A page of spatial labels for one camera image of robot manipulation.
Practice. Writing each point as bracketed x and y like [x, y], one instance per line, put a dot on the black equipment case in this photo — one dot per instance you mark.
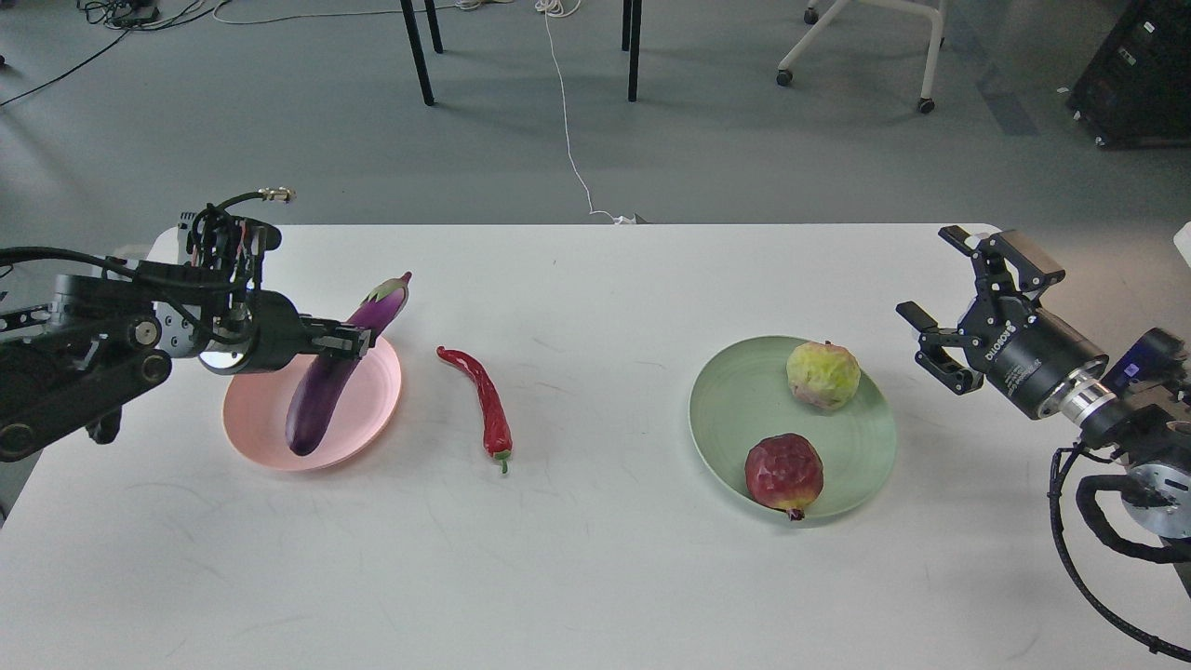
[1135, 92]

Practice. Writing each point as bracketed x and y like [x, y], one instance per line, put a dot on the red pomegranate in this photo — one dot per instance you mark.
[784, 473]

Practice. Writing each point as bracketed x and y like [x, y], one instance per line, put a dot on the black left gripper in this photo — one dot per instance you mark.
[278, 333]

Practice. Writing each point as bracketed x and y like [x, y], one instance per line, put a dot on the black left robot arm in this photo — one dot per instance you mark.
[107, 338]

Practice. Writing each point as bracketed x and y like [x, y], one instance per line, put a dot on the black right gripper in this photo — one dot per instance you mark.
[1034, 354]

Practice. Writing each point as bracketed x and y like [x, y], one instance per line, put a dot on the green plate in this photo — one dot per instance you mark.
[742, 395]

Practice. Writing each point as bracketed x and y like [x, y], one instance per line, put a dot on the pink plate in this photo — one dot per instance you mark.
[254, 412]

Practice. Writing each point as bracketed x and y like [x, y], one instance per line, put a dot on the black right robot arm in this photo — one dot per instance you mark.
[1133, 412]

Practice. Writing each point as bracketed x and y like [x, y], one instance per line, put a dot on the purple eggplant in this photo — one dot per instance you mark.
[318, 393]

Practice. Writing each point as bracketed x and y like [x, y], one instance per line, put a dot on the green yellow custard apple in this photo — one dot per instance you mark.
[823, 375]

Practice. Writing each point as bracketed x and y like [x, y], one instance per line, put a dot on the red chili pepper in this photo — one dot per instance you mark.
[496, 430]

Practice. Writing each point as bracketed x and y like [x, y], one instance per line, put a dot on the black table legs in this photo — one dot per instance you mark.
[535, 52]

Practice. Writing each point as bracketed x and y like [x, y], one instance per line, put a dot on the white chair base with casters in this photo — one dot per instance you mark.
[914, 37]

